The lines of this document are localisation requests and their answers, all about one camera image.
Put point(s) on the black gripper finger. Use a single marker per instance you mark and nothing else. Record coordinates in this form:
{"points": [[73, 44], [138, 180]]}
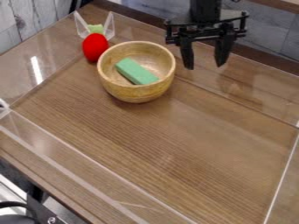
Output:
{"points": [[188, 53], [224, 47]]}

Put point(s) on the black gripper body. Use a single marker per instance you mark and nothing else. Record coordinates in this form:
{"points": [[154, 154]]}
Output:
{"points": [[224, 28]]}

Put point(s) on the light wooden bowl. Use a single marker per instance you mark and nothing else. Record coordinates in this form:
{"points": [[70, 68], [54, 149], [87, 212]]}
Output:
{"points": [[154, 57]]}

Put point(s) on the green rectangular block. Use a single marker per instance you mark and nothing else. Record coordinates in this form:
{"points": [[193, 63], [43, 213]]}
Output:
{"points": [[134, 72]]}

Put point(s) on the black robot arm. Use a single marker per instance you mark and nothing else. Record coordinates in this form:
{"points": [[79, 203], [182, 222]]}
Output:
{"points": [[206, 8]]}

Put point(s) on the red toy strawberry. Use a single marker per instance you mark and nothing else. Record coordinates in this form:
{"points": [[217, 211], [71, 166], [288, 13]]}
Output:
{"points": [[95, 43]]}

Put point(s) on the clear acrylic tray wall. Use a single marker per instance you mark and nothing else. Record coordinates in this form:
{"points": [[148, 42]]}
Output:
{"points": [[205, 156]]}

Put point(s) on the black metal table bracket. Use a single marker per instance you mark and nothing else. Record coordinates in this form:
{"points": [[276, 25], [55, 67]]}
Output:
{"points": [[22, 207]]}

